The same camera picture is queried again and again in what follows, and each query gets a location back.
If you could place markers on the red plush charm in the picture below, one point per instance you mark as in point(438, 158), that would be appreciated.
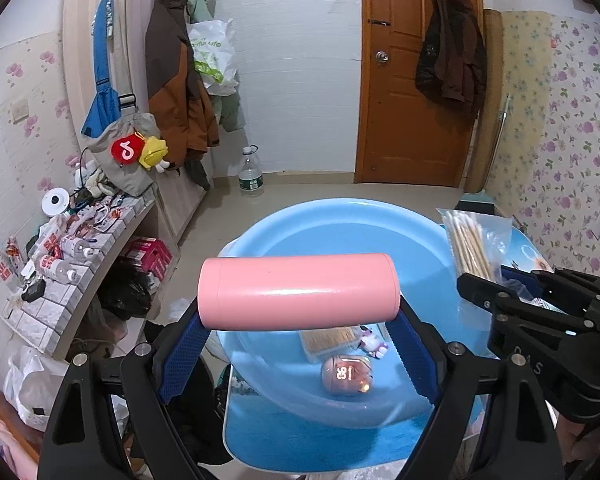
point(126, 150)

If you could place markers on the pink blanket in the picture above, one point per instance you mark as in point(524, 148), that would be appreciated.
point(5, 440)

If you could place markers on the silver door knob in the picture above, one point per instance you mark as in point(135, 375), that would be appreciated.
point(382, 57)

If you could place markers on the pink cylindrical bottle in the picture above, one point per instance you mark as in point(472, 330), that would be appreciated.
point(300, 290)

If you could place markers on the small black device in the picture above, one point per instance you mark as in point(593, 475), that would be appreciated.
point(34, 291)

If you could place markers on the beige striped wardrobe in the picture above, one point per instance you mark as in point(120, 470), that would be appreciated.
point(80, 35)

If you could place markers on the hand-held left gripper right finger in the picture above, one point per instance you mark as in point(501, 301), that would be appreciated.
point(412, 360)

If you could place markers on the brown orange hanging jacket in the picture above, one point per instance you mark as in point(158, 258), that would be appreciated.
point(175, 85)

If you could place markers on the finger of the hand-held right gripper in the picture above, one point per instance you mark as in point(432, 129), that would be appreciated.
point(517, 280)
point(480, 290)

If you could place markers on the pink red carton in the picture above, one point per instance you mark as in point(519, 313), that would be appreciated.
point(147, 257)

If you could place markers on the clear toothpick box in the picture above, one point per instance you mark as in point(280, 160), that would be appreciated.
point(330, 342)

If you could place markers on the dark brown hanging jacket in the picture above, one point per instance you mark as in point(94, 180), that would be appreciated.
point(450, 60)

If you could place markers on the brown wooden door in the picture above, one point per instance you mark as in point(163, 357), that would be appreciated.
point(400, 125)

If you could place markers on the white tape roll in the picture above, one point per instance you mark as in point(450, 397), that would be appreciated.
point(47, 201)

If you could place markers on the tan rolled mat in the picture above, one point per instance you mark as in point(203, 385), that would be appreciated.
point(490, 60)

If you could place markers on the grey hanging bag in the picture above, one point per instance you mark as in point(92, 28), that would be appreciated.
point(125, 175)

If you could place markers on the white brick covered shelf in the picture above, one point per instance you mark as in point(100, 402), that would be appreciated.
point(45, 325)

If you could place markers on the white green plastic bag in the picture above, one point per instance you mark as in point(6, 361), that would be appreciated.
point(212, 60)

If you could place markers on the pink white cat figurine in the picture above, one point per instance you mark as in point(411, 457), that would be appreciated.
point(372, 342)

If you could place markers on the clear water bottle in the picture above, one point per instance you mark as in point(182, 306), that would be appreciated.
point(251, 175)

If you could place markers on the beige wall switch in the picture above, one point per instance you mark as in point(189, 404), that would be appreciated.
point(19, 111)

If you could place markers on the blue hanging bag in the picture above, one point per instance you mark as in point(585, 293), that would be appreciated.
point(102, 60)

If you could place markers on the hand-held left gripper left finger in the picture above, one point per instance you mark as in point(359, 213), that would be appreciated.
point(180, 360)

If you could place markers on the pink earbud case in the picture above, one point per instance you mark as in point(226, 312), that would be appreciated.
point(345, 375)

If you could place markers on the black plastic bag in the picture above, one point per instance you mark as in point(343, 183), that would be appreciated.
point(125, 292)

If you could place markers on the pale green hanging coat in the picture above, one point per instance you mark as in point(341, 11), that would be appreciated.
point(230, 112)

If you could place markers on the yellow plush charm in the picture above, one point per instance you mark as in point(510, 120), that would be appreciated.
point(154, 151)

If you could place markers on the person's right hand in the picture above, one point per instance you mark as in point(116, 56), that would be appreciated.
point(582, 442)

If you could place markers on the clear bag of cotton swabs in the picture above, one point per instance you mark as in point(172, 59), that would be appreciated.
point(472, 240)

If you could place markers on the pile of red white packets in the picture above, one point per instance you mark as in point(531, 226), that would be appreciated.
point(65, 250)

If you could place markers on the light blue plastic basin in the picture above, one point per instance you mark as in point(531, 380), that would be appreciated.
point(330, 225)

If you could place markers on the landscape print desktop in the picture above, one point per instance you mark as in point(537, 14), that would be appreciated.
point(305, 445)

